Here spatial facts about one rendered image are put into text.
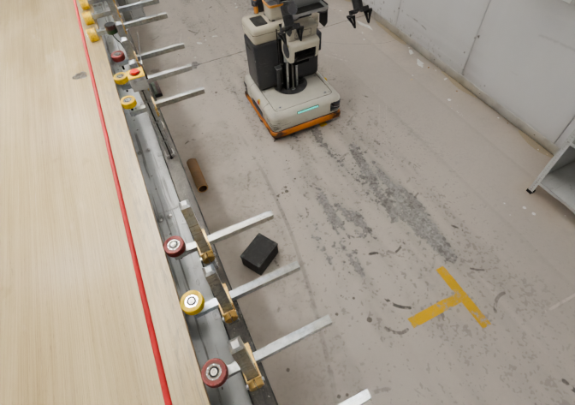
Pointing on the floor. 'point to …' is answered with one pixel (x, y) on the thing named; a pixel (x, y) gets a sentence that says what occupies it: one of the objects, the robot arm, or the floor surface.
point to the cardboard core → (197, 175)
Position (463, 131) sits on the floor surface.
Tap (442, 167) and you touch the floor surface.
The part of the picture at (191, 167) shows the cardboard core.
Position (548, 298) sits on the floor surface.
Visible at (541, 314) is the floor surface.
